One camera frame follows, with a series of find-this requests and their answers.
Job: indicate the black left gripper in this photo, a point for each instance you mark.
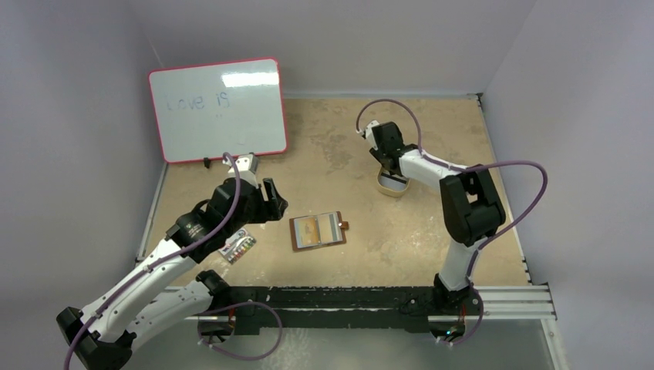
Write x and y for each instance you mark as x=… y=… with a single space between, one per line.
x=271 y=212

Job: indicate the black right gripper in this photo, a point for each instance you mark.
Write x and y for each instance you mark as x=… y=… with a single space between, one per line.
x=387 y=160

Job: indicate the brown leather card holder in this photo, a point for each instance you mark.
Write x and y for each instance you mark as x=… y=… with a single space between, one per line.
x=344 y=225

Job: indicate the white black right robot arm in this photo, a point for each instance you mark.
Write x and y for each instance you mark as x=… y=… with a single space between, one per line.
x=472 y=208

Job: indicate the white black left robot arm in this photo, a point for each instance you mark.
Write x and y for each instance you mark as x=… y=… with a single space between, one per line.
x=138 y=286

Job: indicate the beige oval card tray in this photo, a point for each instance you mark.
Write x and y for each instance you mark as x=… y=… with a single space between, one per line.
x=396 y=192

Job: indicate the pack of coloured markers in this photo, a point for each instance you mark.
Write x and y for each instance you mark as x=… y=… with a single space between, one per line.
x=237 y=246

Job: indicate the pink framed whiteboard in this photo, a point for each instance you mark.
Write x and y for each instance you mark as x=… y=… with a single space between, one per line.
x=204 y=111

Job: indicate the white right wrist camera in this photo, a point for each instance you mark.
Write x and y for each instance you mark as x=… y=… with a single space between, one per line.
x=367 y=130

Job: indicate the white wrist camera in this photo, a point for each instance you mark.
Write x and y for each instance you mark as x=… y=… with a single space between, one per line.
x=367 y=130
x=246 y=165

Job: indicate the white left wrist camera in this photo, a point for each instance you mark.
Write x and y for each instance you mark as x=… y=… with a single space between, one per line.
x=246 y=165

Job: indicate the aluminium rail frame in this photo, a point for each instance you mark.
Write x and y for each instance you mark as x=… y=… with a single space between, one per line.
x=412 y=309

